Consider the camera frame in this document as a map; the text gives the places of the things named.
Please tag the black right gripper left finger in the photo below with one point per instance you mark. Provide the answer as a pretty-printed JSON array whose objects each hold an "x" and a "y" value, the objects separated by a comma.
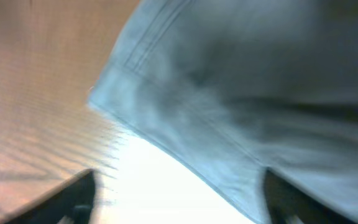
[{"x": 71, "y": 202}]

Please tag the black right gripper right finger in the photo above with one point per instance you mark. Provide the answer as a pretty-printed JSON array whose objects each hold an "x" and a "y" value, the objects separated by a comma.
[{"x": 288, "y": 204}]

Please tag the grey shorts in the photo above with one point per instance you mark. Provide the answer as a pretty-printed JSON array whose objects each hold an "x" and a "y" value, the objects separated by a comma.
[{"x": 229, "y": 88}]

